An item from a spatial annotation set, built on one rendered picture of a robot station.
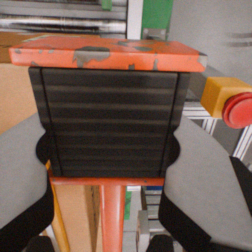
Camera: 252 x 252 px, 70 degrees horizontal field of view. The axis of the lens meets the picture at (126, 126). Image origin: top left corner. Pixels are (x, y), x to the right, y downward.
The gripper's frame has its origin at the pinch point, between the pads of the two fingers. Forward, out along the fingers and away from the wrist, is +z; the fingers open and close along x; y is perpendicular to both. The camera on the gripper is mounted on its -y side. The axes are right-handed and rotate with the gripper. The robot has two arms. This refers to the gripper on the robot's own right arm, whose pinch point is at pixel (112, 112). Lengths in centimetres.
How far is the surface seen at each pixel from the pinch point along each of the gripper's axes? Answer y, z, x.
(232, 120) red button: 10.0, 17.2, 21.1
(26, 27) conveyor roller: 0, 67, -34
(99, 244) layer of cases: 160, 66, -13
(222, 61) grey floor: 20, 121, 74
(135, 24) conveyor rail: -3, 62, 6
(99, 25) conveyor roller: -2, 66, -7
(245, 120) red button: 10.0, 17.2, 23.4
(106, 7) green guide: -7, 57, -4
